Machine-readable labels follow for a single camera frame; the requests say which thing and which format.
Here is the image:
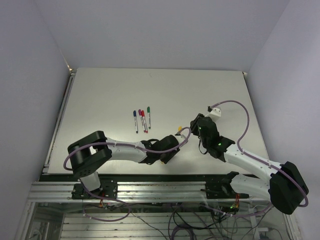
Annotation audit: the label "purple pen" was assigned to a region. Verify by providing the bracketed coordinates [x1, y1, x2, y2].
[139, 116, 146, 133]

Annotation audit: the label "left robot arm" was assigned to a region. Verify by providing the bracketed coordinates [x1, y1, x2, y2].
[67, 130, 185, 199]

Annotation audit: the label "loose cables under table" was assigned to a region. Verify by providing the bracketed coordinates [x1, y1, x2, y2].
[82, 197, 273, 240]

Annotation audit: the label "blue pen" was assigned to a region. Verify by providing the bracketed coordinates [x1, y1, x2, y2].
[133, 116, 139, 134]

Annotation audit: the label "red pen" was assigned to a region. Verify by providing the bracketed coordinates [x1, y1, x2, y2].
[142, 116, 149, 133]

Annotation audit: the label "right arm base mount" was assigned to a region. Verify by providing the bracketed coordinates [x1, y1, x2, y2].
[200, 171, 249, 200]

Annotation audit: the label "green pen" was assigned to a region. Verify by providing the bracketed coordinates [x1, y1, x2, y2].
[147, 113, 151, 129]

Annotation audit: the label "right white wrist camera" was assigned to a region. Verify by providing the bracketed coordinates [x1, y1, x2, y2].
[205, 106, 222, 123]

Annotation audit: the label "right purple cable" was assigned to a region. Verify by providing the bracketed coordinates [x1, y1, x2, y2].
[206, 99, 309, 208]

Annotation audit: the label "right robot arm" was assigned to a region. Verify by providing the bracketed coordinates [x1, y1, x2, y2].
[190, 114, 309, 215]

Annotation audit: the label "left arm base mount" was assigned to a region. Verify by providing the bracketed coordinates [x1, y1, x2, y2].
[71, 180, 118, 200]

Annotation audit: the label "aluminium frame rails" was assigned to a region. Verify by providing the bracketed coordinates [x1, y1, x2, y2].
[16, 181, 301, 240]

